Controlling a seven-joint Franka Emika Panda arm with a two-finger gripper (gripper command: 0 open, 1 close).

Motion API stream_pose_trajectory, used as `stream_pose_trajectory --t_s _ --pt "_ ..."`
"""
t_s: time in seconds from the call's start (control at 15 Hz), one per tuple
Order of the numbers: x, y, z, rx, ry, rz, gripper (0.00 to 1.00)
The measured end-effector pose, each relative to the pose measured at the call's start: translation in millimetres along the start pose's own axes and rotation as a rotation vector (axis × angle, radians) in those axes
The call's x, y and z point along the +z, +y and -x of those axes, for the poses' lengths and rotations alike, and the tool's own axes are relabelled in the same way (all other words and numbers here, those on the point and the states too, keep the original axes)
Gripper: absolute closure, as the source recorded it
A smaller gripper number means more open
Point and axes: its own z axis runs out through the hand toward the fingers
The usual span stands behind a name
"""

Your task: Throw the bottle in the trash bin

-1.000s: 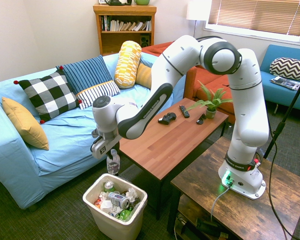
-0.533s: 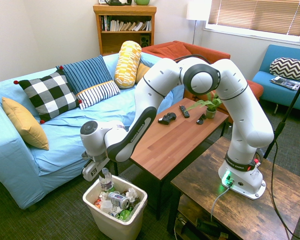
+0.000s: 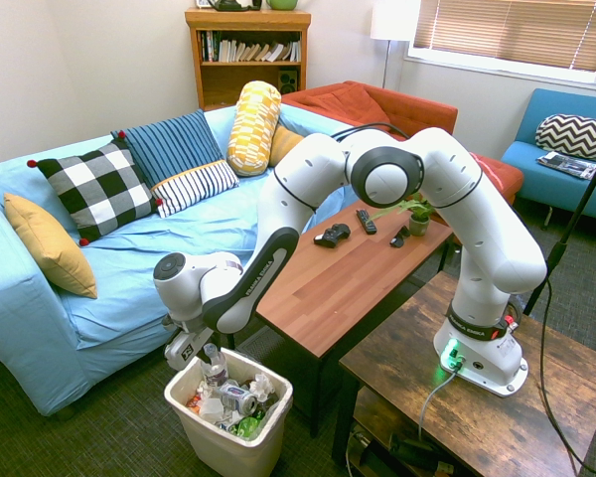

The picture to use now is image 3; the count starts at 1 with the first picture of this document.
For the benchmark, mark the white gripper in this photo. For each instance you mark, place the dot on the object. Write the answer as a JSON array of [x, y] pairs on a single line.
[[181, 353]]

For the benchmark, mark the clear plastic water bottle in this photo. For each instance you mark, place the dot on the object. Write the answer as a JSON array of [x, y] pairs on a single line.
[[213, 367]]

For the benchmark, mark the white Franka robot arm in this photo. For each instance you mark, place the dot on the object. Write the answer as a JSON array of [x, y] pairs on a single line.
[[477, 223]]

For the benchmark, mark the white plastic trash bin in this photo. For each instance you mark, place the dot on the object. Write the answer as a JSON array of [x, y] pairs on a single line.
[[228, 447]]

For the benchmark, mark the orange snack wrapper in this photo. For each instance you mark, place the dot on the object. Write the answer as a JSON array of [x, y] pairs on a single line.
[[194, 400]]

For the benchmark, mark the crumpled white paper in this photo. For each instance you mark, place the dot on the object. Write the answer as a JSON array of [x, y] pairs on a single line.
[[211, 408]]

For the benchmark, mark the silver soda can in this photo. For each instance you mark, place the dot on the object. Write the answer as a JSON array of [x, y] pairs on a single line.
[[238, 396]]

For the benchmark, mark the crumpled white tissue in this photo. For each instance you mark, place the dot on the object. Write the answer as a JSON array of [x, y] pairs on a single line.
[[263, 386]]

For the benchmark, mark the light blue sofa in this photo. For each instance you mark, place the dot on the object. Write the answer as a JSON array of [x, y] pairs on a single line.
[[129, 278]]

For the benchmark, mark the green plastic wrapper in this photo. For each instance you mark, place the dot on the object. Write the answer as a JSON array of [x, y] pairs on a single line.
[[246, 428]]

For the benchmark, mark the reddish wooden coffee table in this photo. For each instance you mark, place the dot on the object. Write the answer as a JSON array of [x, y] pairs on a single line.
[[328, 288]]

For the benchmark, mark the mustard yellow cushion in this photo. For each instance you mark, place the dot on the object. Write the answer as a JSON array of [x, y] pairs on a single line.
[[49, 243], [283, 144]]

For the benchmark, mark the black white checkered cushion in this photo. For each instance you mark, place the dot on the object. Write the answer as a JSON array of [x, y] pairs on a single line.
[[99, 189]]

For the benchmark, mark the black game controller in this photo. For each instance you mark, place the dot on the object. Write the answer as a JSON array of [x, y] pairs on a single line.
[[334, 234]]

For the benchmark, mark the blue striped cushion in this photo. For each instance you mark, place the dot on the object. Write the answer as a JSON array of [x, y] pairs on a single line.
[[179, 149]]

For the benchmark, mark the black remote control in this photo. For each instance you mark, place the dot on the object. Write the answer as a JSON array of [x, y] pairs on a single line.
[[366, 221]]

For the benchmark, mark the yellow patterned bolster cushion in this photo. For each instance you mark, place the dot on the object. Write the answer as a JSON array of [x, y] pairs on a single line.
[[252, 129]]

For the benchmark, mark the small black gadget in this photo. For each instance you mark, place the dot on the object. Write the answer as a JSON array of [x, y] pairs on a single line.
[[399, 238]]

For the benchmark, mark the black power strip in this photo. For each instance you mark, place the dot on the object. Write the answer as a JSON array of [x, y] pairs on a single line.
[[417, 451]]

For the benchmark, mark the wooden bookshelf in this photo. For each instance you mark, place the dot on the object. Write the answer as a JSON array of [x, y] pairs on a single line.
[[213, 84]]

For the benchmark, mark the small potted green plant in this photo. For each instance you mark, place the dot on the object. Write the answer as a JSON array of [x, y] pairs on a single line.
[[419, 221]]

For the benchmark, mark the black bookshelf speaker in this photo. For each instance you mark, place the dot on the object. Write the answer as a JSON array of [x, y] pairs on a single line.
[[288, 80]]

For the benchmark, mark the rustic dark wooden table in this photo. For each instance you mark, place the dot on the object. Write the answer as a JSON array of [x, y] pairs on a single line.
[[477, 432]]

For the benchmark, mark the dark green books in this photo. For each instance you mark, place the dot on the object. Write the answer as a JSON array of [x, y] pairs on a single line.
[[208, 46]]

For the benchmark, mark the leaning pale books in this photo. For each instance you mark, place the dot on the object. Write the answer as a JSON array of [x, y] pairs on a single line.
[[263, 51]]

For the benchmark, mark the orange sofa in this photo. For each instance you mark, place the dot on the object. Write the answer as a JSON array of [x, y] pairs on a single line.
[[407, 111]]

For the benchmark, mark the black object on shelf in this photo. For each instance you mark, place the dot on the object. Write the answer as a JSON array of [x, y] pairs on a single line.
[[236, 4]]

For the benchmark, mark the green bowl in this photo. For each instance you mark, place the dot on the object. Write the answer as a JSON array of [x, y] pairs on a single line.
[[281, 4]]

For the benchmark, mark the white floor lamp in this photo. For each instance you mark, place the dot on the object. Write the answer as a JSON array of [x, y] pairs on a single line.
[[390, 22]]

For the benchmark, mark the teal blue couch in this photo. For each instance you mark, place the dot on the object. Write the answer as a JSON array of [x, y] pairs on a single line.
[[551, 194]]

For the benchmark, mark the magazine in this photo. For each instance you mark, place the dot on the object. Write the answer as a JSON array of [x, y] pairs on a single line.
[[566, 165]]

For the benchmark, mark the black white chevron cushion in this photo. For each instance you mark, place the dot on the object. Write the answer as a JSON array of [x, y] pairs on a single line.
[[571, 134]]

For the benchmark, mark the wooden window blinds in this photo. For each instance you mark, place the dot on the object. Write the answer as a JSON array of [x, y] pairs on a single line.
[[516, 30]]

